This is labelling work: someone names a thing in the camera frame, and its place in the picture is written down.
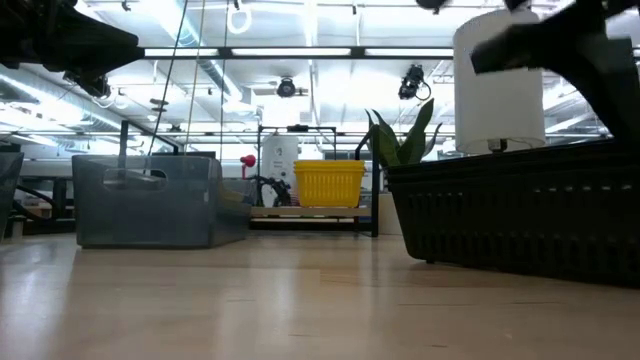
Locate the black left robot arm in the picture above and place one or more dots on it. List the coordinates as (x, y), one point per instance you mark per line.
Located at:
(25, 35)

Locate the black overhead camera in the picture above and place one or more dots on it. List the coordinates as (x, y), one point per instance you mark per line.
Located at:
(286, 87)

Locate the black overhead frame bar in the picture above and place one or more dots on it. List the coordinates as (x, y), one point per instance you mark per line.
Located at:
(300, 52)

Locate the wooden shelf black metal frame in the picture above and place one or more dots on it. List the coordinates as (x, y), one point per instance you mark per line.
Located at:
(310, 212)

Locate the white table lamp wooden base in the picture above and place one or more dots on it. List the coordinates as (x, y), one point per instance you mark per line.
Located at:
(497, 90)

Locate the white cylindrical tank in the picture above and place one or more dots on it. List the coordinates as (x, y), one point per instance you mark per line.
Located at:
(280, 160)

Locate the red knob object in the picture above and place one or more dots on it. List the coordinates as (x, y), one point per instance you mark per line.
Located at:
(248, 161)

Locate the yellow plastic basket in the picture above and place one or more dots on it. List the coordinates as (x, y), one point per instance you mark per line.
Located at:
(329, 187)

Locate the black plastic basket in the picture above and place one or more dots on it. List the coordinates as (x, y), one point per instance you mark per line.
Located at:
(500, 225)

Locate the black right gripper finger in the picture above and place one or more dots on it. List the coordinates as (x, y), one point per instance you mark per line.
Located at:
(617, 100)

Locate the background wooden table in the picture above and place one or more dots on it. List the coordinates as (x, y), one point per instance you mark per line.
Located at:
(47, 200)

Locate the black ceiling-mounted camera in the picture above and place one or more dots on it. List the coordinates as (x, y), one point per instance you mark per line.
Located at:
(412, 82)

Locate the green plant in white pot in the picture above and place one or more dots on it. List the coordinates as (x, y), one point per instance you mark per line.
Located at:
(410, 145)

